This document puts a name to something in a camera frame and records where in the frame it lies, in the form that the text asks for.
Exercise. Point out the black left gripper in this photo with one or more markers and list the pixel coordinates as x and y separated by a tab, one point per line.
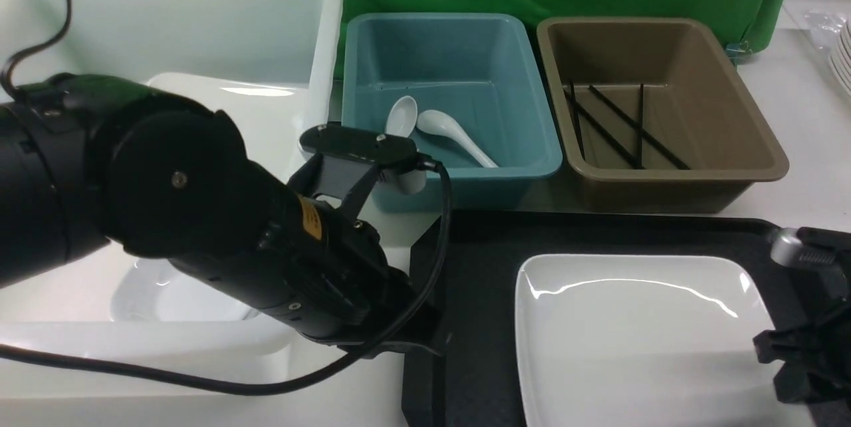
299	262

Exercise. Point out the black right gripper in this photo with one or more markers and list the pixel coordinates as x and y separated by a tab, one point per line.
814	354

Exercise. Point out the white spoon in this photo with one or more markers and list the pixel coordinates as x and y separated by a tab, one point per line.
437	123
402	118

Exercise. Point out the black plastic serving tray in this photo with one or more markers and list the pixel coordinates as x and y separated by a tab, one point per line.
476	382

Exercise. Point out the large white square plate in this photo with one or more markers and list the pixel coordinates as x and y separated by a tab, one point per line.
644	340

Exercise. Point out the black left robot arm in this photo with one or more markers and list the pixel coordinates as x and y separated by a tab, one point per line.
88	159

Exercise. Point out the white square plate in tub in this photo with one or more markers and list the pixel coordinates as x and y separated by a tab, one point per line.
270	118

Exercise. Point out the white bowl in tub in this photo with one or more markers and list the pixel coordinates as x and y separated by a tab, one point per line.
153	291

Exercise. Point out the large white plastic tub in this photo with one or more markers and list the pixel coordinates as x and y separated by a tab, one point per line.
275	42

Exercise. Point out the teal plastic bin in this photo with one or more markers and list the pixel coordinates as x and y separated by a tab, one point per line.
478	68

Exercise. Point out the brown plastic bin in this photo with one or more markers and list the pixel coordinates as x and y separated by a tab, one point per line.
696	104

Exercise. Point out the stack of white plates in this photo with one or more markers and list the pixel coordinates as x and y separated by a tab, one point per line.
839	58

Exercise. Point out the black chopstick in brown bin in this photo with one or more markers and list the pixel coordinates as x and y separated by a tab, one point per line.
608	138

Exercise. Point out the clear plastic wrap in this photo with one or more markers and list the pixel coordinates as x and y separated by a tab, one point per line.
824	28

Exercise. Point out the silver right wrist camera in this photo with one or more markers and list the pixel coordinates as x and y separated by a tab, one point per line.
811	248

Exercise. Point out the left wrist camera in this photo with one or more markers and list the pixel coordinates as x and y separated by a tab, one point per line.
346	164

